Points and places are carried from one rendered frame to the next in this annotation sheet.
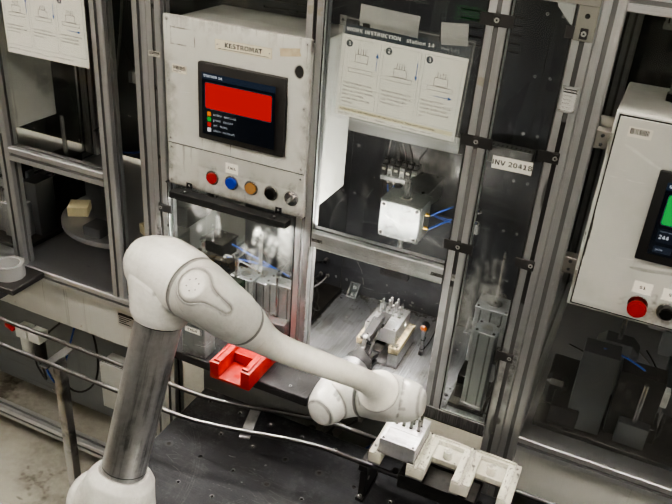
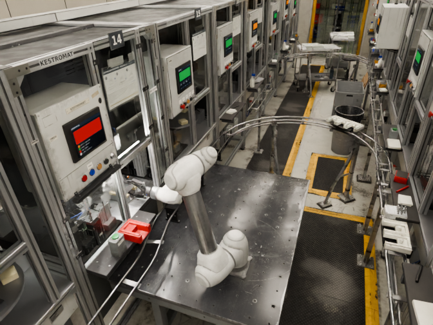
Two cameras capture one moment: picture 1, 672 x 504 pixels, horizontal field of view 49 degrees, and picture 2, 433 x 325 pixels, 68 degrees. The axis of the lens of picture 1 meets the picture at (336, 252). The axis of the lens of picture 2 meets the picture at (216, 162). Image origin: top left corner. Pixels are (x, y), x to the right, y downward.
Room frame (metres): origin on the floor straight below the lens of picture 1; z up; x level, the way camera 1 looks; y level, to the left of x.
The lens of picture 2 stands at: (1.16, 1.73, 2.32)
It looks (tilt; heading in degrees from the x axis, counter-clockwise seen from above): 31 degrees down; 269
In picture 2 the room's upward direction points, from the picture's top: 2 degrees counter-clockwise
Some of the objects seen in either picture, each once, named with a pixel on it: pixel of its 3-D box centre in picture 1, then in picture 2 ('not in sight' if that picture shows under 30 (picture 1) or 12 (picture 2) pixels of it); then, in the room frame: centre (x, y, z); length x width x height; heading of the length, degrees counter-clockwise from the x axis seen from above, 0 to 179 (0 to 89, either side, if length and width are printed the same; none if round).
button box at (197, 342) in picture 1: (200, 331); (116, 244); (1.74, 0.37, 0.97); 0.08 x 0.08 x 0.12; 67
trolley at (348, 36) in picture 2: not in sight; (339, 53); (-2.01, -6.04, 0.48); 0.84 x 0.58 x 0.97; 75
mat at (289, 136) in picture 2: not in sight; (298, 102); (-0.59, -4.23, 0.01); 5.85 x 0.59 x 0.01; 67
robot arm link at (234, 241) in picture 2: not in sight; (234, 247); (1.05, 0.32, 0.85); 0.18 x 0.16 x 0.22; 48
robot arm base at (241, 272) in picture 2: not in sight; (236, 259); (1.03, 0.30, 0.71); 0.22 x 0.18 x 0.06; 67
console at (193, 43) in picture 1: (257, 106); (65, 138); (1.91, 0.24, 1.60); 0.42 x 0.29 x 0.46; 67
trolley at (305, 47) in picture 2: not in sight; (316, 66); (-1.15, -5.02, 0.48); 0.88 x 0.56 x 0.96; 175
